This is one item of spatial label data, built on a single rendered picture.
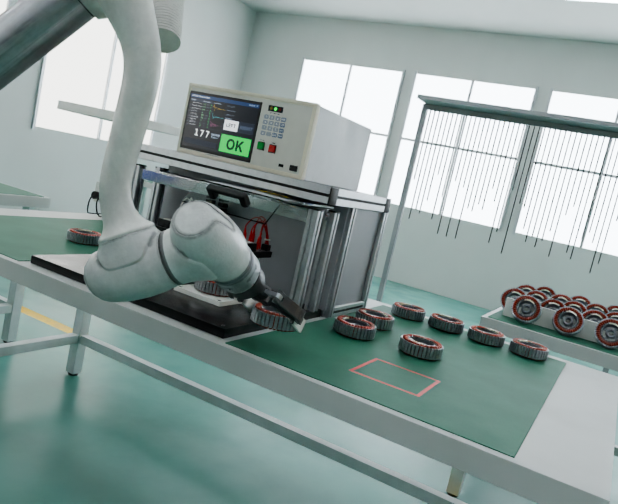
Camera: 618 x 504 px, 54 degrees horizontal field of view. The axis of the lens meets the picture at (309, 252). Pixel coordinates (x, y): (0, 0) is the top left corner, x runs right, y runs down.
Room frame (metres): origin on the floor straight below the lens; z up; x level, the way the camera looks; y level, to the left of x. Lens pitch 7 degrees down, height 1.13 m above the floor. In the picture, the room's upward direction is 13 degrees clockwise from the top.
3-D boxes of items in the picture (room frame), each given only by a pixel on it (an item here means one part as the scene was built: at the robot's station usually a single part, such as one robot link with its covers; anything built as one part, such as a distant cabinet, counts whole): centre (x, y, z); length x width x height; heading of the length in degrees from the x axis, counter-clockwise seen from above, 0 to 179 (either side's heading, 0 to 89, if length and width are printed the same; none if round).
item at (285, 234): (1.86, 0.21, 0.92); 0.66 x 0.01 x 0.30; 63
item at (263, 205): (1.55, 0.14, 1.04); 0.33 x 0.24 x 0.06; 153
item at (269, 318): (1.31, 0.04, 0.82); 0.11 x 0.11 x 0.04
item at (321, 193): (1.92, 0.18, 1.09); 0.68 x 0.44 x 0.05; 63
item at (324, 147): (1.91, 0.17, 1.22); 0.44 x 0.39 x 0.20; 63
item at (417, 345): (1.53, -0.33, 0.77); 0.11 x 0.11 x 0.04
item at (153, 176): (1.72, 0.28, 1.03); 0.62 x 0.01 x 0.03; 63
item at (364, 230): (1.84, -0.14, 0.91); 0.28 x 0.03 x 0.32; 153
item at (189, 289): (1.58, 0.22, 0.78); 0.15 x 0.15 x 0.01; 63
